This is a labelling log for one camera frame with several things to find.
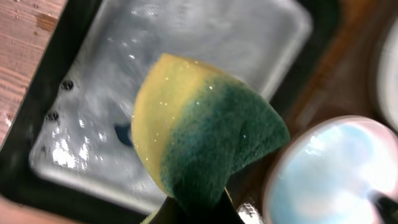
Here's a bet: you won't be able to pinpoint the green yellow sponge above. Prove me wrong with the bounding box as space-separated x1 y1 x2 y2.
131 54 290 216

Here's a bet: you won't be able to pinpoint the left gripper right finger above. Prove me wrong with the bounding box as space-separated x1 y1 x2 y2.
214 189 244 224

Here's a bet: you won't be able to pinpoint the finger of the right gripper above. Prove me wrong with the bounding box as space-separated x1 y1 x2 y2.
373 193 397 224

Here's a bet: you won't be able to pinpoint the white plate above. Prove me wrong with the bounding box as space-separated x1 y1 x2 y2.
369 16 397 131
262 115 397 223

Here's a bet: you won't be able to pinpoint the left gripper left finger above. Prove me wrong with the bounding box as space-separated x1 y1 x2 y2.
140 197 187 224

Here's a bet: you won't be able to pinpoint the white plate top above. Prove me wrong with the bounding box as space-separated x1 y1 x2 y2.
369 16 397 131

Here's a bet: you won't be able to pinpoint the brown plastic tray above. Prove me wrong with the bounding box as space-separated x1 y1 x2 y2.
226 0 398 224

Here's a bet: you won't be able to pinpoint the black metal water tray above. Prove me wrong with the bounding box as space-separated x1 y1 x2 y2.
1 0 340 223

